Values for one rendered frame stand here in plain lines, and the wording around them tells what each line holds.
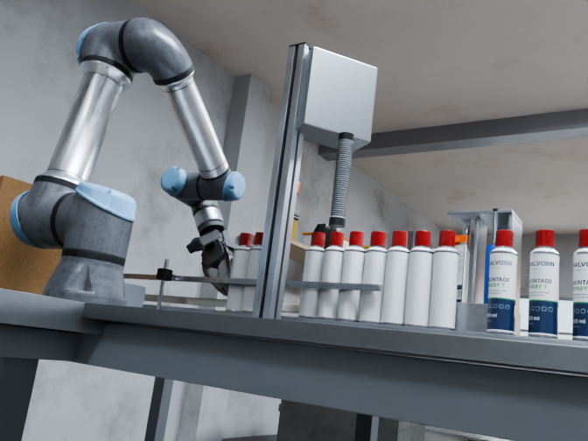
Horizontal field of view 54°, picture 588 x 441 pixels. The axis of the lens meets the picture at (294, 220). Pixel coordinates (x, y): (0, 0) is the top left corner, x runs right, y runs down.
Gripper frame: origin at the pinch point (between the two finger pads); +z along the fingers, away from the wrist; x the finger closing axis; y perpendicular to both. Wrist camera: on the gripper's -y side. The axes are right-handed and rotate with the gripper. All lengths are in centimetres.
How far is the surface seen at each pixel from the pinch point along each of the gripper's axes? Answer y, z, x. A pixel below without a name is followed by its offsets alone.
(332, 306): -1.5, 18.2, -26.9
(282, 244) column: -14.9, 5.4, -27.0
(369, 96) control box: -5, -21, -56
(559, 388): -60, 56, -68
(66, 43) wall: 67, -236, 103
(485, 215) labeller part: 7, 14, -64
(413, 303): -2, 26, -44
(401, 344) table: -64, 48, -59
